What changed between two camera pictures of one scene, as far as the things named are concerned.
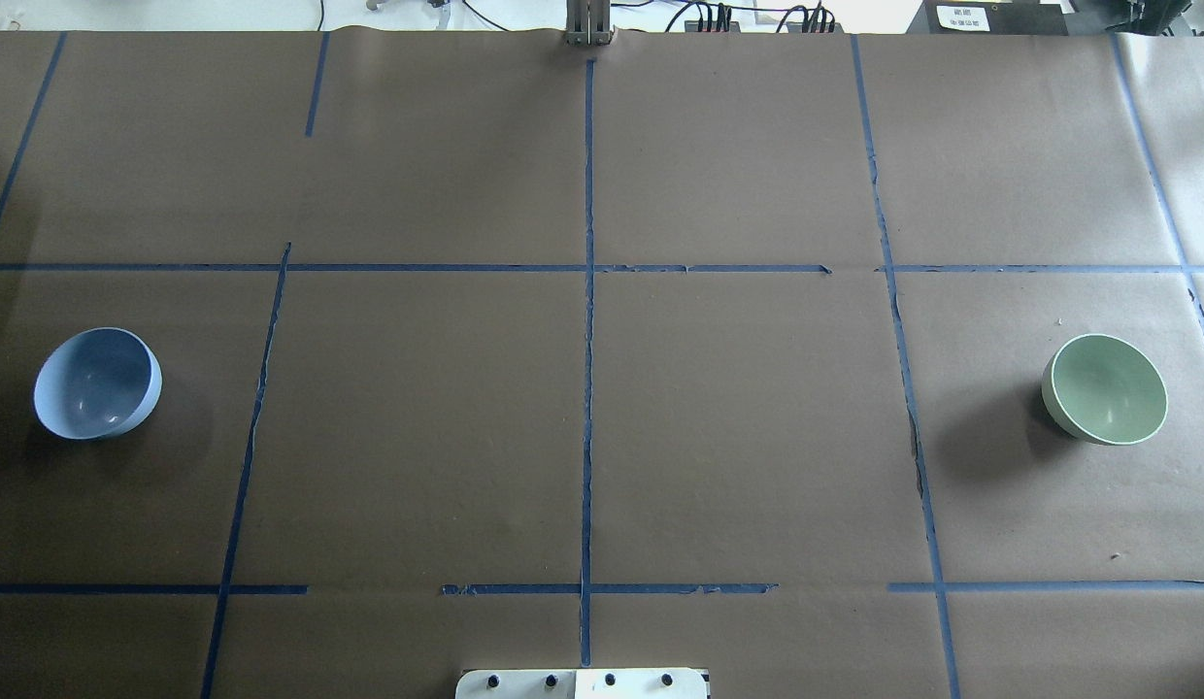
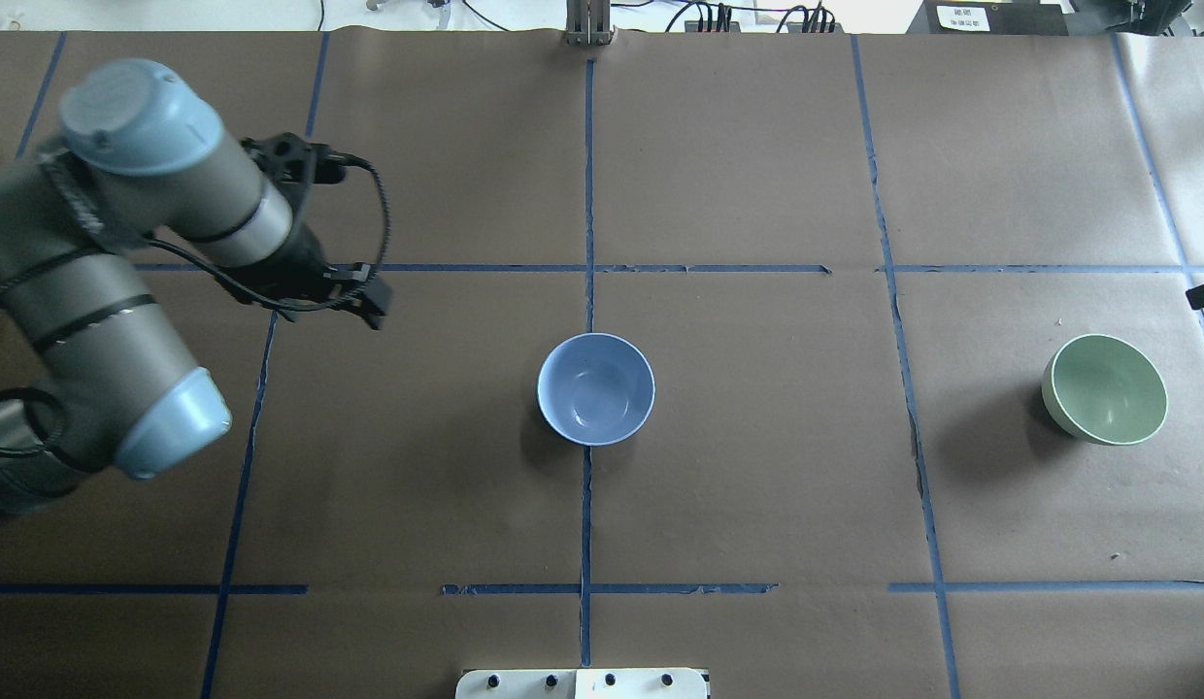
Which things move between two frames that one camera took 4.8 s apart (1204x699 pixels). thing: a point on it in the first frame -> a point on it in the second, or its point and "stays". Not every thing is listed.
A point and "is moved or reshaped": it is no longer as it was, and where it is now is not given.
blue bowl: [97, 383] is moved or reshaped
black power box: [992, 17] stays
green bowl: [1105, 389] stays
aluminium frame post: [588, 22] stays
